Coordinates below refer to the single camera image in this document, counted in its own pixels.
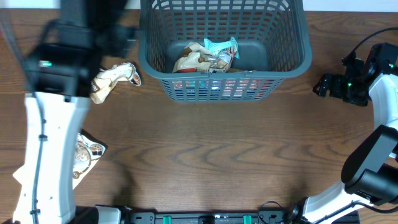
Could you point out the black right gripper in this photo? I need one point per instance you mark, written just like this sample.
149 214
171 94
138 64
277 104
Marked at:
337 80

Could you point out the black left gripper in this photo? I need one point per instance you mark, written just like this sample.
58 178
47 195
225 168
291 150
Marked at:
115 40

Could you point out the tan snack pouch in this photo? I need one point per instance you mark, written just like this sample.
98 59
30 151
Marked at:
106 80
84 155
196 58

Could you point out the light teal tissue packet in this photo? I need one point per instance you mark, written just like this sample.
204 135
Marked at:
216 47

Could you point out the colourful tissue pack box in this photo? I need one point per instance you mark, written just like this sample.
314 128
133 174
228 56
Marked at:
227 89

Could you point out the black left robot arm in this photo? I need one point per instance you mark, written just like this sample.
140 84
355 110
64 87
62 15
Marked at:
56 109

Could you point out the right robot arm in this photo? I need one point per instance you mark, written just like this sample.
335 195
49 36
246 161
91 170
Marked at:
366 180

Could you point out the grey plastic basket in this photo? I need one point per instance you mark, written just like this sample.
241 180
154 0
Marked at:
272 36

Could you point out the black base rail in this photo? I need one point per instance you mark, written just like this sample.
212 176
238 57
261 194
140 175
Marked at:
125 215

